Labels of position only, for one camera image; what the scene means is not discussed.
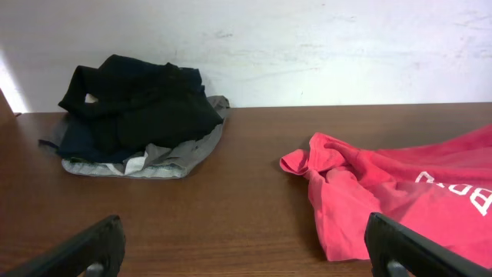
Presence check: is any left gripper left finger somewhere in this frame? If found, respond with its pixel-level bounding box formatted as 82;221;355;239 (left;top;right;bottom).
2;215;126;277

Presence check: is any black folded garment on pile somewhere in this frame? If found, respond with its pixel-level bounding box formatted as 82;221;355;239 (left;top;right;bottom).
59;55;223;154

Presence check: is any red printed t-shirt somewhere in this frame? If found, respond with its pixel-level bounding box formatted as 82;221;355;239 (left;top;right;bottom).
280;126;491;268

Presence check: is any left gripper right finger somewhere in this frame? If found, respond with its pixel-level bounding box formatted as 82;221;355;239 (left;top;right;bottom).
364;212;491;277

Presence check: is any grey folded garment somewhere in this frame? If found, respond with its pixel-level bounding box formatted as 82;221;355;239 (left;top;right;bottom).
38;95;230;179

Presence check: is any navy folded garment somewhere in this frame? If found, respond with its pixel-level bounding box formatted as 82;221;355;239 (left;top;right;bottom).
57;116;135;163

